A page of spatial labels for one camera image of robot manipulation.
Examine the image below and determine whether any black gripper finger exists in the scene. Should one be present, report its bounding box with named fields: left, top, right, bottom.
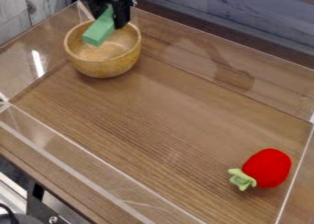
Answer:
left=113, top=0, right=130, bottom=29
left=89, top=1, right=109, bottom=18

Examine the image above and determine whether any green rectangular block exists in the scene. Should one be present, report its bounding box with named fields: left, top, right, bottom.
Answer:
left=83, top=6, right=115, bottom=47

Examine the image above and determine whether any brown wooden bowl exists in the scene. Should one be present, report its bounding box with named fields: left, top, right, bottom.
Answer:
left=64, top=21, right=142, bottom=78

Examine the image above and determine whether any red plush strawberry toy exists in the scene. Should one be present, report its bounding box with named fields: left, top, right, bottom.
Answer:
left=229, top=148, right=292, bottom=191

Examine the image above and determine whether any clear acrylic tray wall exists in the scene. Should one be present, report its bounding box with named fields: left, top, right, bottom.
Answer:
left=0, top=6, right=314, bottom=224

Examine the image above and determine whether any black metal table bracket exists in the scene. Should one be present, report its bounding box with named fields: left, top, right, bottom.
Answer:
left=27, top=183, right=83, bottom=224

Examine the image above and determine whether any black cable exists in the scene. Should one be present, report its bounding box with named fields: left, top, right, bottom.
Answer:
left=0, top=204, right=23, bottom=224

